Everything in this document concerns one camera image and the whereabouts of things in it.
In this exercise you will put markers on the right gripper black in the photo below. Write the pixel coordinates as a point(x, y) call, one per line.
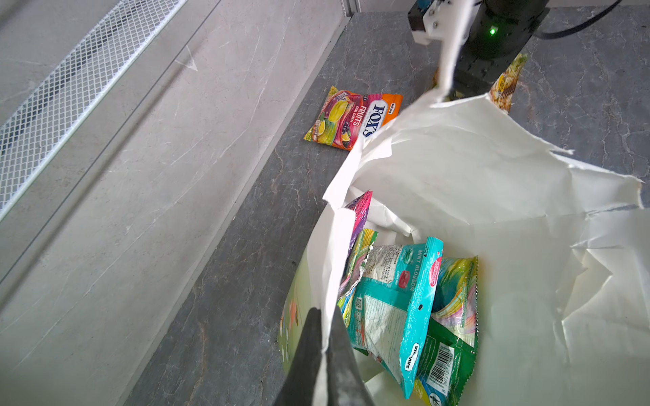
point(497, 35)

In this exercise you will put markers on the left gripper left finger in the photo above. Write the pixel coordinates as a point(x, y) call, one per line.
point(299, 385)

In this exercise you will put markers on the teal mint candy packet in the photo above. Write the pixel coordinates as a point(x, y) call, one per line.
point(392, 307)

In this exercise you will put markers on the green yellow striped candy packet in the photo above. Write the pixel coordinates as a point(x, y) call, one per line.
point(354, 270)

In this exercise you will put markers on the yellow snack packet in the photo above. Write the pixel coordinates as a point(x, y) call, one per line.
point(504, 88)

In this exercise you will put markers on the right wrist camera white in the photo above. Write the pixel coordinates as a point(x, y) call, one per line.
point(431, 20)

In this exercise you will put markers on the floral white paper bag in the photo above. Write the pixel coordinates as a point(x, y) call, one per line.
point(563, 249)

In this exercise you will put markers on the magenta purple candy packet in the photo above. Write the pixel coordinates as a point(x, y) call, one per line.
point(360, 206)

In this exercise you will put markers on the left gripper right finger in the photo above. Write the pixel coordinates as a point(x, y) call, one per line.
point(345, 384)

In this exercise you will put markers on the orange Fox's fruits candy bag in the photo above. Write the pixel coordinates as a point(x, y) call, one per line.
point(346, 116)

